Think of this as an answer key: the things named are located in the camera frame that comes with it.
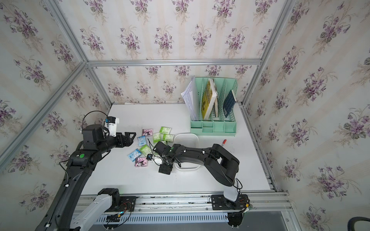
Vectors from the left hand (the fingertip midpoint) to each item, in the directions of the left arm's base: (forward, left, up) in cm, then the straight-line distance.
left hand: (129, 134), depth 72 cm
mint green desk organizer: (+20, -51, -17) cm, 57 cm away
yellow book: (+30, -45, -1) cm, 54 cm away
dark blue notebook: (+36, -62, -13) cm, 73 cm away
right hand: (-7, -17, -22) cm, 29 cm away
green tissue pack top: (+18, -15, -22) cm, 32 cm away
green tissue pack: (+11, -10, -21) cm, 26 cm away
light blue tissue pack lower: (-1, +3, -22) cm, 22 cm away
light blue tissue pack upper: (+9, 0, -22) cm, 24 cm away
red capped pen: (+9, -56, -24) cm, 62 cm away
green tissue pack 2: (+2, -3, -22) cm, 22 cm away
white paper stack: (+26, -31, +2) cm, 41 cm away
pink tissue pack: (-6, -2, -22) cm, 23 cm away
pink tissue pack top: (+16, -2, -21) cm, 26 cm away
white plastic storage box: (+9, -33, -21) cm, 40 cm away
